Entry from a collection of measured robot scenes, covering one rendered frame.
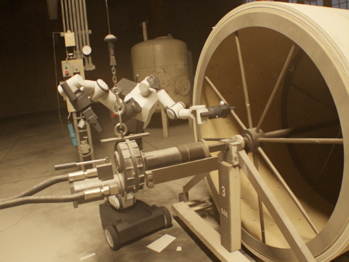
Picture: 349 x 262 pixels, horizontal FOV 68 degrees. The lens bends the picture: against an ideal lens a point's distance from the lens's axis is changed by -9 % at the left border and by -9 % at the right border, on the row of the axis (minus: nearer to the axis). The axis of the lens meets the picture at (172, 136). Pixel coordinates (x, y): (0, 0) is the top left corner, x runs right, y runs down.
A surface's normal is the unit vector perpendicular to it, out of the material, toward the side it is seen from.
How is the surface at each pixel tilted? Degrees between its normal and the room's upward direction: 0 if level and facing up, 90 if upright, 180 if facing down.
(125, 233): 90
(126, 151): 42
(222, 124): 86
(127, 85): 34
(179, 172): 90
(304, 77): 114
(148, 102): 74
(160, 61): 90
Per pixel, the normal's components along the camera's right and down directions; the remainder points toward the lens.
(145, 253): -0.09, -0.97
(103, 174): 0.37, 0.17
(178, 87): 0.70, 0.09
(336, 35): 0.21, -0.55
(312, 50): -0.92, 0.16
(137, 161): 0.47, -0.19
